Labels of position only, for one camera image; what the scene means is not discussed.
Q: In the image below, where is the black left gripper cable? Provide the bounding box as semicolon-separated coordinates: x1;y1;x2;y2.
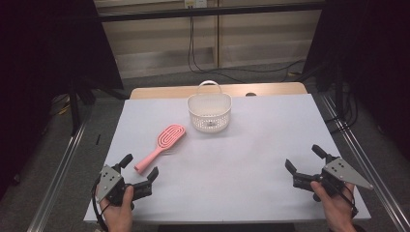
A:
91;178;110;232

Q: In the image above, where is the black metal stand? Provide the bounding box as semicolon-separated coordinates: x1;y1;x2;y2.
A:
68;76;97;137

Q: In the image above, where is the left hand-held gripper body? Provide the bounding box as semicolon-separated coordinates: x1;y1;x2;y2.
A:
95;163;154;208

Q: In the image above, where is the white wall socket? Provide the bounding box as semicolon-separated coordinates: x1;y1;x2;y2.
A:
184;0;208;10

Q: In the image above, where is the person's right hand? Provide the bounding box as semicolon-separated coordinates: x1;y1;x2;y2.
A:
310;180;358;228

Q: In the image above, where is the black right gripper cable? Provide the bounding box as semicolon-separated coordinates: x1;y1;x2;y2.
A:
322;180;360;218

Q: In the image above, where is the black horizontal bar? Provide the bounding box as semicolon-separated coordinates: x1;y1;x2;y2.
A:
96;1;326;23

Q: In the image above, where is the light wooden table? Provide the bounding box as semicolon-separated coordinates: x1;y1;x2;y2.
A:
129;81;308;101

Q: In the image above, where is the metal floor rail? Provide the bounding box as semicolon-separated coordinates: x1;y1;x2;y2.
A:
319;92;410;232
26;116;91;232

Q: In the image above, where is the black power cable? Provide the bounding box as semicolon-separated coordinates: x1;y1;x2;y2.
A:
187;14;240;84
191;14;307;74

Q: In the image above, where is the person's left hand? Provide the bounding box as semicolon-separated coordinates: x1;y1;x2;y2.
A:
99;186;135;232

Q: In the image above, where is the pink hairbrush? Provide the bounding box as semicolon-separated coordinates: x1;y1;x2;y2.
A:
133;124;188;175

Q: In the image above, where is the white perforated plastic basket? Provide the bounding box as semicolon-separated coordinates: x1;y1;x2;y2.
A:
187;79;233;134

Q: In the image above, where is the black curtain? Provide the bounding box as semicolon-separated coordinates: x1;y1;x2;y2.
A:
0;0;125;201
302;0;410;160

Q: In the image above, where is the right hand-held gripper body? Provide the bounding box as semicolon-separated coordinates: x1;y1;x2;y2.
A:
292;156;375;203

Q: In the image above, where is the black floor cable bundle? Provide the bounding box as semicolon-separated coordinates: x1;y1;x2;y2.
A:
324;91;360;135

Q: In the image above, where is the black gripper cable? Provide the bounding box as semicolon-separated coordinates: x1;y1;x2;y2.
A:
91;178;110;232
322;180;360;218

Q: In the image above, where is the white table cover board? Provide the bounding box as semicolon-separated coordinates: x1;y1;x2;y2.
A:
83;93;372;224

